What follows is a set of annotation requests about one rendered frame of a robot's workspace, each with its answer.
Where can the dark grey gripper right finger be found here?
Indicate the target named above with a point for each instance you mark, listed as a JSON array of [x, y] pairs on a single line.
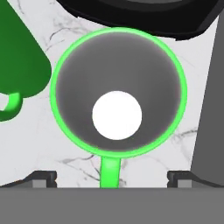
[[180, 178]]

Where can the grey sink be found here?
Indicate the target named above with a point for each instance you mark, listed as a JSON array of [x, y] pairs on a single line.
[[211, 116]]

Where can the dark green mug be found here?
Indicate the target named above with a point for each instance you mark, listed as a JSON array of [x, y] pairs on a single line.
[[17, 58]]

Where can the green mug with white inside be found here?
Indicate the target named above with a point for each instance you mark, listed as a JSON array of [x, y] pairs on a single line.
[[116, 87]]

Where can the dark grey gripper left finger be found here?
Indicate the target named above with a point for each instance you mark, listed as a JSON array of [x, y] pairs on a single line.
[[43, 178]]

